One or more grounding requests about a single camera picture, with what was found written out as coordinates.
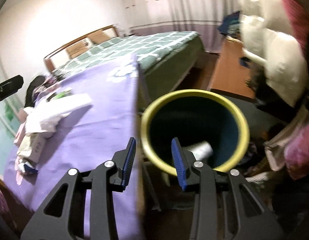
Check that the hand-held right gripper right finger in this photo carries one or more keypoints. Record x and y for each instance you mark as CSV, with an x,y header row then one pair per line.
x,y
178,165

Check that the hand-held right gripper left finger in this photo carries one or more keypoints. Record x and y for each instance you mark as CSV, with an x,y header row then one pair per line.
x,y
128,165

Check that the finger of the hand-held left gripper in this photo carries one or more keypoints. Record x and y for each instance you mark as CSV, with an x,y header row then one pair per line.
x,y
8,86

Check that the white paper cup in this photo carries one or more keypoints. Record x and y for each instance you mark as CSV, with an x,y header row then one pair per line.
x,y
203,150

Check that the yellow rimmed dark bin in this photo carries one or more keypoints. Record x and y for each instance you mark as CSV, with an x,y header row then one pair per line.
x,y
194,92

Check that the black cloth bundle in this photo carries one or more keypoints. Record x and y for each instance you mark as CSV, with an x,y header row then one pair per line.
x,y
32,90

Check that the wooden bed headboard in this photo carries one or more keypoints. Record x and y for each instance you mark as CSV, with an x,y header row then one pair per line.
x,y
47,66

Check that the purple floral tablecloth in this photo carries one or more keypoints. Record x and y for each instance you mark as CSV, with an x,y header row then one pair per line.
x,y
94,130

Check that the crumpled white tissue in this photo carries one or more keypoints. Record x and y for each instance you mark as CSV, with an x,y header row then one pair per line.
x,y
44,122

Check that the green tissue packet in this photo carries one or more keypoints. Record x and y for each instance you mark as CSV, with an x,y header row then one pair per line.
x,y
63,95

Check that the small white box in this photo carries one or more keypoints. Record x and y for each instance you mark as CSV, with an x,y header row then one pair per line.
x,y
38,147

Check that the flat white box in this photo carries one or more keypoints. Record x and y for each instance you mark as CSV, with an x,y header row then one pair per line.
x,y
74,102

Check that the brown pillow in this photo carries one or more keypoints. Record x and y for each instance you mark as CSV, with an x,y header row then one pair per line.
x,y
100,37
74,51

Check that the white woven basket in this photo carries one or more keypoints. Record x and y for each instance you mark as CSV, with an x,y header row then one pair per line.
x,y
257,177

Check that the blue and white packet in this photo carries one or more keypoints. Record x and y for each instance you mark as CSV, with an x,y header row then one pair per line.
x,y
29,168

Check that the beige handbag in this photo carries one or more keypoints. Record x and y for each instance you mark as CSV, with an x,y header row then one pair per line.
x,y
277,147

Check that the wooden desk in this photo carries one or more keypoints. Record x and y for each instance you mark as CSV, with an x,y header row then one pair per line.
x,y
227,67

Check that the bed with green checked quilt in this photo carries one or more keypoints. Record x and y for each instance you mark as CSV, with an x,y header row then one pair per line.
x,y
157,45

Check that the pink floral cloth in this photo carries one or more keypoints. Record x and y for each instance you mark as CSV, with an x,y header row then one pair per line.
x,y
302,152

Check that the pile of folded clothes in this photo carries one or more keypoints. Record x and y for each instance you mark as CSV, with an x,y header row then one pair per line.
x,y
229,23

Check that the white puffer jacket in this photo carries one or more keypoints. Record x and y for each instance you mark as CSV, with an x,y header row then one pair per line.
x,y
282,55

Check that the white and purple curtain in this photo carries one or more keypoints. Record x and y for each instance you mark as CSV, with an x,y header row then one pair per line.
x,y
182,5

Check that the pink patterned garment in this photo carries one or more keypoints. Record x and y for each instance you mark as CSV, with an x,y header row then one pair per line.
x,y
299,10

